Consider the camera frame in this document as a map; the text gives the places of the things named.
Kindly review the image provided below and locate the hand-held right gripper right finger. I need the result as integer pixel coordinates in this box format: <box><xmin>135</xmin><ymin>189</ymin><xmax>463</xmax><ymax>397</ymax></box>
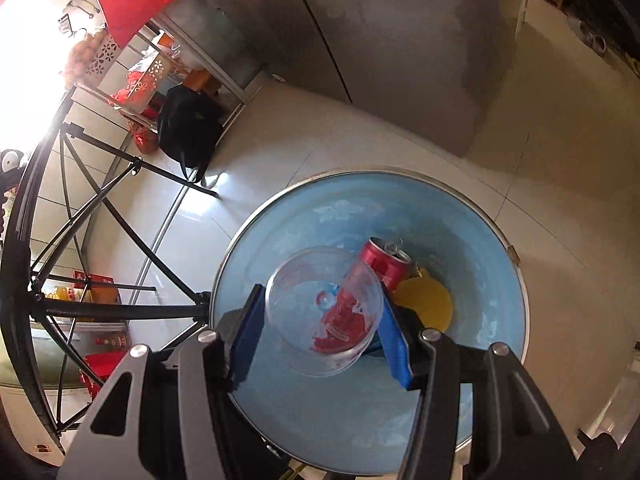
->
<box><xmin>378</xmin><ymin>280</ymin><xmax>583</xmax><ymax>480</ymax></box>

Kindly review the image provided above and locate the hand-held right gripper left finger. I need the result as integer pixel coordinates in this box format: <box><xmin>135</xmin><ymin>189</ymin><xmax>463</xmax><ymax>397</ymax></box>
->
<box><xmin>59</xmin><ymin>284</ymin><xmax>267</xmax><ymax>480</ymax></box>

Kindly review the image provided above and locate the round yellow sponge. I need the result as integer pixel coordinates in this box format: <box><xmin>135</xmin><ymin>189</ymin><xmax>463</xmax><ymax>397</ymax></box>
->
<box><xmin>392</xmin><ymin>267</ymin><xmax>453</xmax><ymax>333</ymax></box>

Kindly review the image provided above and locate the clear plastic cup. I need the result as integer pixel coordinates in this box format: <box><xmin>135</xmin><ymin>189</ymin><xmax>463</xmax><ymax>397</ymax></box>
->
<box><xmin>265</xmin><ymin>246</ymin><xmax>385</xmax><ymax>378</ymax></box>

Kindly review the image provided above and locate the red drink can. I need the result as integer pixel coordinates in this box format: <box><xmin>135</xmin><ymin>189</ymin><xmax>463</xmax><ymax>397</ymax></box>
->
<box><xmin>312</xmin><ymin>236</ymin><xmax>413</xmax><ymax>356</ymax></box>

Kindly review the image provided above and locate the blue bin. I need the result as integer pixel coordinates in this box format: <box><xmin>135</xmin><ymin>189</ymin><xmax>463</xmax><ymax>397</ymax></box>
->
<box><xmin>210</xmin><ymin>170</ymin><xmax>531</xmax><ymax>476</ymax></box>

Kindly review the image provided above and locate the red box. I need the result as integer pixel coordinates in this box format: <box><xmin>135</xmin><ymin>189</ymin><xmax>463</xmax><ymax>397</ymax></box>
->
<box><xmin>82</xmin><ymin>350</ymin><xmax>132</xmax><ymax>402</ymax></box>

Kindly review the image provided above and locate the red bag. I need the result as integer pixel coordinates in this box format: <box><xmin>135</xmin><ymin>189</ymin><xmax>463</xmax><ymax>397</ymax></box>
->
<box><xmin>131</xmin><ymin>119</ymin><xmax>162</xmax><ymax>156</ymax></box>

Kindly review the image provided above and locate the black bag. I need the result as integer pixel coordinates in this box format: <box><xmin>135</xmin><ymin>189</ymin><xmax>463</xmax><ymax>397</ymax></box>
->
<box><xmin>157</xmin><ymin>84</ymin><xmax>224</xmax><ymax>184</ymax></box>

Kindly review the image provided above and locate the grey refrigerator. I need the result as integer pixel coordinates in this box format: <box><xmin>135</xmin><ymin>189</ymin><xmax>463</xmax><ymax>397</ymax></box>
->
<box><xmin>165</xmin><ymin>0</ymin><xmax>521</xmax><ymax>158</ymax></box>

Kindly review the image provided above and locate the white cutout basket cart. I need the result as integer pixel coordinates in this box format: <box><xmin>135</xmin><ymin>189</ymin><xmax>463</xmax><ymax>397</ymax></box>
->
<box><xmin>75</xmin><ymin>25</ymin><xmax>183</xmax><ymax>133</ymax></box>

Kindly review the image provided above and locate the black metal table frame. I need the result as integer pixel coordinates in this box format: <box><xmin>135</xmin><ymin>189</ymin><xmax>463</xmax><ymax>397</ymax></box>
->
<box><xmin>0</xmin><ymin>85</ymin><xmax>221</xmax><ymax>441</ymax></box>

